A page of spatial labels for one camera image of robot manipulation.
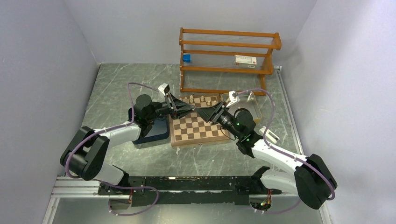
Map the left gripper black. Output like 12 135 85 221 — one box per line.
146 92 195 121

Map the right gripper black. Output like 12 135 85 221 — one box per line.
194 100 242 139

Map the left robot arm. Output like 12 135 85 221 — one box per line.
60 94 195 194

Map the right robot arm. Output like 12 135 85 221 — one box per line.
195 102 337 210

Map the wooden chessboard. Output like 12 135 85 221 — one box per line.
169 93 229 147

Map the dark blue tray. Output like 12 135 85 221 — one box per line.
132 118 170 145

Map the blue box on shelf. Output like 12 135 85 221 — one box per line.
182 54 191 63

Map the orange wooden shelf rack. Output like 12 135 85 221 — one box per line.
179 28 282 93

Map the white red box on shelf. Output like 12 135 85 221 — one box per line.
234 55 257 67

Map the white flat device on table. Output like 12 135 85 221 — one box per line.
259 126 280 144

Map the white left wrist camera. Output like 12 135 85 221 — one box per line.
157 83 170 97

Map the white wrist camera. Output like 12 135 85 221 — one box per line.
157 83 170 97
226 91 240 108

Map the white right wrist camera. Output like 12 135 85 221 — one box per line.
226 91 240 108

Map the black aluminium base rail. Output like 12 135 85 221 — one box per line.
51 175 324 206

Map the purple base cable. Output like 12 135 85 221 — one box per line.
108 185 160 217

